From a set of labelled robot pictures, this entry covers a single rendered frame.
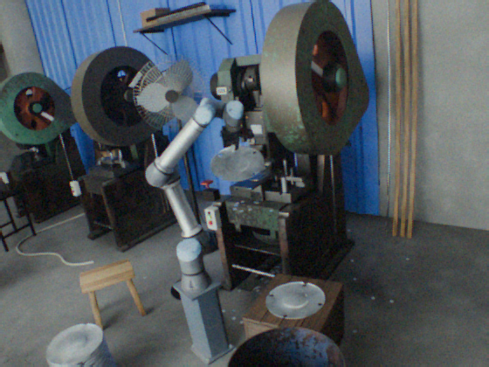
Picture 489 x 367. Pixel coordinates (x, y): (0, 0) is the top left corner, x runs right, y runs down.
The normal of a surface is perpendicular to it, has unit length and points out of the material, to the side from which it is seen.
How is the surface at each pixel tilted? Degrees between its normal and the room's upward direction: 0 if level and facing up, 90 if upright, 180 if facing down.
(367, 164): 90
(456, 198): 90
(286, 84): 85
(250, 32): 90
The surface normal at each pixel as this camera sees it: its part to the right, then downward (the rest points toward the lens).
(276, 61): -0.59, 0.07
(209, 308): 0.62, 0.19
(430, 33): -0.57, 0.36
